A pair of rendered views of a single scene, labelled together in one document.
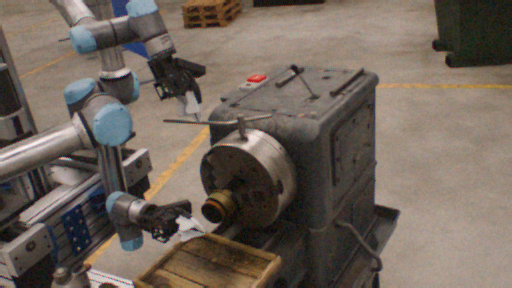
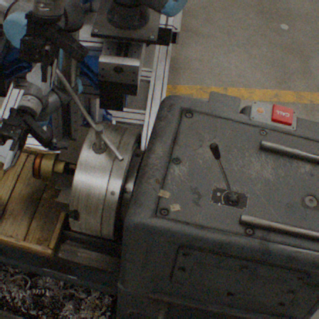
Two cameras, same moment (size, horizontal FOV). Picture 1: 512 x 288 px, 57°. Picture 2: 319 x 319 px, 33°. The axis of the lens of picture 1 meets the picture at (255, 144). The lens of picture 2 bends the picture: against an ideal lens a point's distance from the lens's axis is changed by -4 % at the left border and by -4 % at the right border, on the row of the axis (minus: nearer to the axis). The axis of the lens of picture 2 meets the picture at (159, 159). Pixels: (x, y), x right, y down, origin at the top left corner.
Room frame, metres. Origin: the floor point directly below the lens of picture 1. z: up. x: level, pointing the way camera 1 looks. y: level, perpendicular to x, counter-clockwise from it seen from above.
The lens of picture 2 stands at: (1.03, -0.79, 2.35)
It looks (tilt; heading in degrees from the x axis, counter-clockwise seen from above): 52 degrees down; 59
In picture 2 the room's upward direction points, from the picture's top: 9 degrees clockwise
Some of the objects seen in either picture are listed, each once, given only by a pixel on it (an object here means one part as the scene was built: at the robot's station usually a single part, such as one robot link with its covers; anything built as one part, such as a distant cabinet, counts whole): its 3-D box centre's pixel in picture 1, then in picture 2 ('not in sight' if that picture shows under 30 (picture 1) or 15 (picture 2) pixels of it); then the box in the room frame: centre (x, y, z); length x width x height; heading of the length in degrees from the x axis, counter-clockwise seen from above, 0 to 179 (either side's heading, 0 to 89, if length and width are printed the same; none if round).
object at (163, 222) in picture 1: (160, 221); (16, 127); (1.16, 0.31, 1.08); 0.12 x 0.09 x 0.08; 54
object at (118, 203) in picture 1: (125, 206); (37, 91); (1.26, 0.43, 1.09); 0.11 x 0.08 x 0.09; 54
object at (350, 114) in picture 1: (298, 135); (242, 210); (1.68, -0.18, 1.06); 0.59 x 0.48 x 0.39; 144
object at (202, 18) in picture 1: (213, 9); not in sight; (9.53, 0.51, 0.22); 1.25 x 0.86 x 0.44; 162
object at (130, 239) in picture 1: (129, 229); (41, 108); (1.28, 0.45, 0.99); 0.11 x 0.08 x 0.11; 26
